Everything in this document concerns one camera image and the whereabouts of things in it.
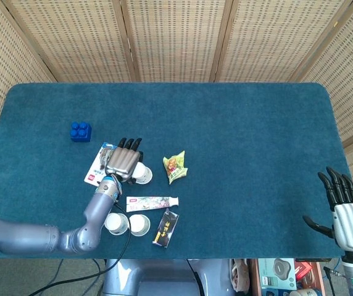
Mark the white paper cup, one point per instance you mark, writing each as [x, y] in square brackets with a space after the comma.
[116, 223]
[139, 224]
[144, 174]

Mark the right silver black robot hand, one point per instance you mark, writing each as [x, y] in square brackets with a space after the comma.
[350, 228]

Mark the green snack packet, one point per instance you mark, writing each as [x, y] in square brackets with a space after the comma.
[175, 166]

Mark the brown crumpled cloth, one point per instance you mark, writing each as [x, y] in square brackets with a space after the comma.
[240, 274]

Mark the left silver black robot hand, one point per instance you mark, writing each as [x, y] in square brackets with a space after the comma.
[122, 161]

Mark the correction tape blister pack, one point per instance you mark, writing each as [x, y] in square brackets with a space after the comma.
[94, 171]

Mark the white floral toothpaste tube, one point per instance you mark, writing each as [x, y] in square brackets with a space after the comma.
[148, 204]

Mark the teal product box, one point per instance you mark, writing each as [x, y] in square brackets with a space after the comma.
[276, 272]

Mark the grey-blue robot torso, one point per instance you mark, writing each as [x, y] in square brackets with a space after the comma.
[151, 277]

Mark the black purple small box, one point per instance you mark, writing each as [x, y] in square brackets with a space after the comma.
[165, 228]

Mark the blue table mat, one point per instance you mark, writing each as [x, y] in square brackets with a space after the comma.
[226, 129]

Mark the red small box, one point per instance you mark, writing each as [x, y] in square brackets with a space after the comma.
[303, 271]

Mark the bamboo folding screen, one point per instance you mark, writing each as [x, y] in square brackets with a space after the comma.
[176, 37]

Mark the blue building block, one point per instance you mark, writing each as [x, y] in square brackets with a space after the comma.
[81, 132]

